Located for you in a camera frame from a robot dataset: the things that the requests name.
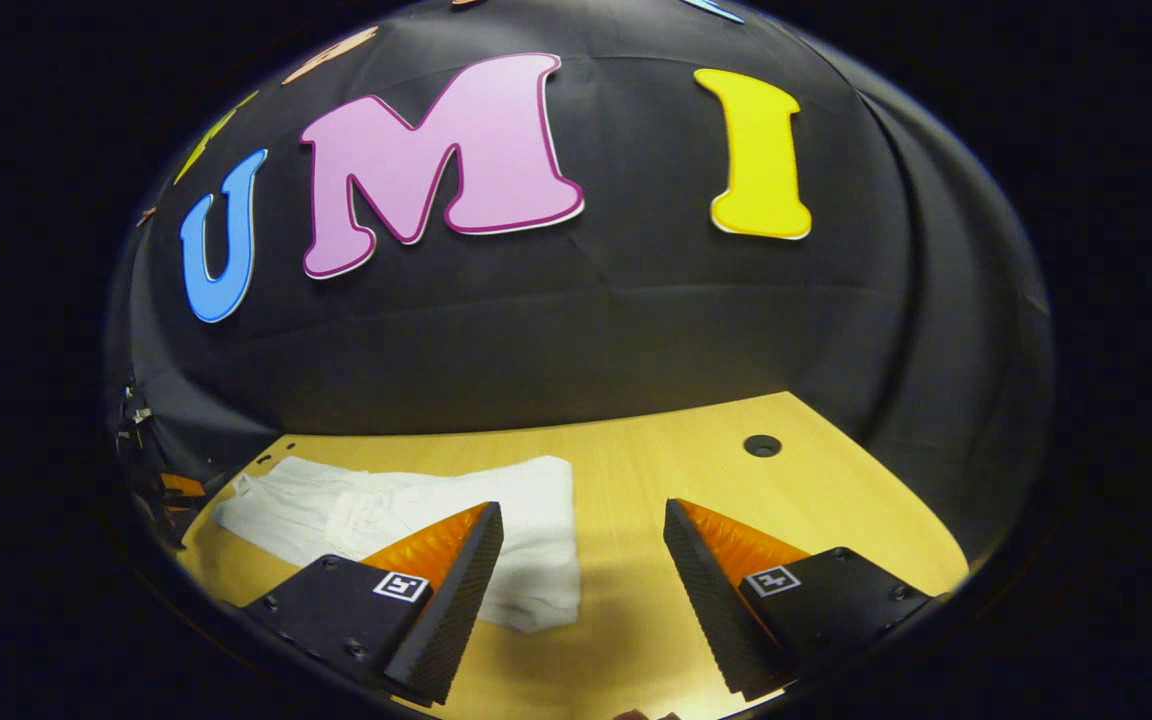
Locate white jeans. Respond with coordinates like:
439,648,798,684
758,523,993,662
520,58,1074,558
214,455,582,633

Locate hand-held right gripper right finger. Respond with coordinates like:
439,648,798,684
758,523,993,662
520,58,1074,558
664,498,937,701

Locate black backdrop cloth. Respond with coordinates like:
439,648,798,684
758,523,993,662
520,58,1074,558
106,0,1054,561

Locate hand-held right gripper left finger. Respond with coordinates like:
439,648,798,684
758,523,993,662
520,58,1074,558
241,502,505,706

